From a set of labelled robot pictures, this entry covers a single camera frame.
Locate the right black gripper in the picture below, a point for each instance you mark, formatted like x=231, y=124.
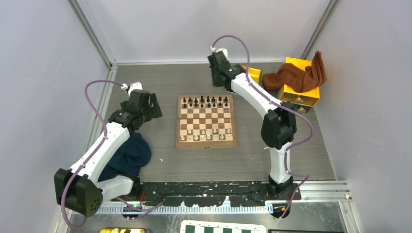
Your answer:
x=215, y=83

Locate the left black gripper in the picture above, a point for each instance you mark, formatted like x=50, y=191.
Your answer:
x=153, y=111

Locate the gold metal tin tray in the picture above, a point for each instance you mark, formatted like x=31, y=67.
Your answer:
x=255, y=74

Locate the wooden chess board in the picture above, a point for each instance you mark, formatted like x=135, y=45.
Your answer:
x=202, y=112

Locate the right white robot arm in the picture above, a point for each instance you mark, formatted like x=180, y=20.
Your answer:
x=279, y=124

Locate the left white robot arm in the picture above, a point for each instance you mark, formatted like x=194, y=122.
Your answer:
x=78, y=188

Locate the green checkered calibration board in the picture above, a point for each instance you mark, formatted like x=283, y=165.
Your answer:
x=193, y=226

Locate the dark blue cloth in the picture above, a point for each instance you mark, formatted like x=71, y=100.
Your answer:
x=129, y=158

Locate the brown cloth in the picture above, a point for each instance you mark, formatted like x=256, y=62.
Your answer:
x=300, y=80

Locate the yellow drawer box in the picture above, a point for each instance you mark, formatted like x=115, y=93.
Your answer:
x=304, y=101

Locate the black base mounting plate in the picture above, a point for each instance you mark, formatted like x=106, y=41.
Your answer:
x=209, y=194

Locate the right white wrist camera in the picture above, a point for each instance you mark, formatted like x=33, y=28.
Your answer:
x=223, y=50

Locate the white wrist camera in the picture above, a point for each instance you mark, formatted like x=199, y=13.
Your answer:
x=129, y=88
x=223, y=50

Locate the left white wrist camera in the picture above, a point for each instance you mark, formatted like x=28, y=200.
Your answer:
x=129, y=88

